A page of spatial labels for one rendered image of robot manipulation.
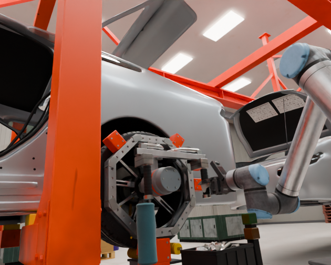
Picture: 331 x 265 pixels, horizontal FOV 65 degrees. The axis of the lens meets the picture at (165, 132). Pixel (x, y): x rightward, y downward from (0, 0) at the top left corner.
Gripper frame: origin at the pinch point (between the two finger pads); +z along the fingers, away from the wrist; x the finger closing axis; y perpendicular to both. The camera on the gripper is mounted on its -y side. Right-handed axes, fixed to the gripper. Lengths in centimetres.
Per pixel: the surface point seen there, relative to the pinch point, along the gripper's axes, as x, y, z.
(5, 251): -48, 50, 554
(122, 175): -23, -12, 48
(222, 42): 535, -570, 400
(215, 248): -35, 26, -41
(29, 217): -75, 12, 38
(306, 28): 275, -241, 34
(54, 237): -74, 20, -14
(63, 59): -75, -42, -14
